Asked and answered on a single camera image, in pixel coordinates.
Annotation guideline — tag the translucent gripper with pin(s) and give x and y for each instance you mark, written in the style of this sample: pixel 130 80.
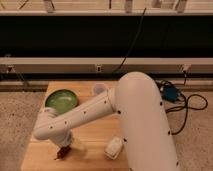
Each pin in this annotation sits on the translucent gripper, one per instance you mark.
pixel 65 141

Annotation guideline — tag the dried red chili pepper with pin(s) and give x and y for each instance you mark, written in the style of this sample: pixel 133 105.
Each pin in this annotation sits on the dried red chili pepper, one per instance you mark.
pixel 63 152

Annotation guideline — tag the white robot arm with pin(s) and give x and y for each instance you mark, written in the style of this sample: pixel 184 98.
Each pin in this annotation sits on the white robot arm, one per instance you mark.
pixel 137 102

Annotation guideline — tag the green ceramic bowl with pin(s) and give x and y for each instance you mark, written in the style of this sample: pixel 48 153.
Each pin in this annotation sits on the green ceramic bowl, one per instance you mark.
pixel 62 100

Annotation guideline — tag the clear plastic cup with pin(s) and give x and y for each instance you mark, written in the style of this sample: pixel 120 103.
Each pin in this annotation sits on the clear plastic cup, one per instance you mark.
pixel 99 88

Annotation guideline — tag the blue power box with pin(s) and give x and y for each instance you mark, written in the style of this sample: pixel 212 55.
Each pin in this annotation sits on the blue power box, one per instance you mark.
pixel 170 93

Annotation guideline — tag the white wall outlet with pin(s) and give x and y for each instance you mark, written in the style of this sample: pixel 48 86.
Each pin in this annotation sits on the white wall outlet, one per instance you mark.
pixel 99 69

